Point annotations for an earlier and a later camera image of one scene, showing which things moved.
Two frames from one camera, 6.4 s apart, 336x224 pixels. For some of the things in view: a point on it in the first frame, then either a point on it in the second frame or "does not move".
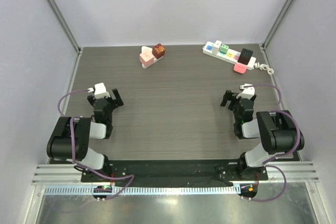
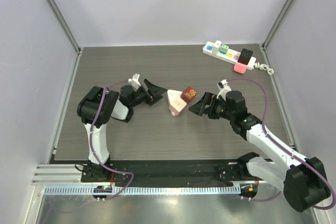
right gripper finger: (229, 96) -> (199, 107)
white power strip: (231, 56) does not move
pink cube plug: (146, 59) -> (177, 106)
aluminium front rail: (302, 171) does not move
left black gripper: (116, 102) -> (155, 92)
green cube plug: (223, 49) does not move
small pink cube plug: (239, 67) does not move
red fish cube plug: (158, 51) -> (188, 94)
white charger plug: (216, 49) does not move
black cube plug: (244, 56) does not move
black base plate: (174, 170) does not move
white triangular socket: (146, 49) -> (172, 95)
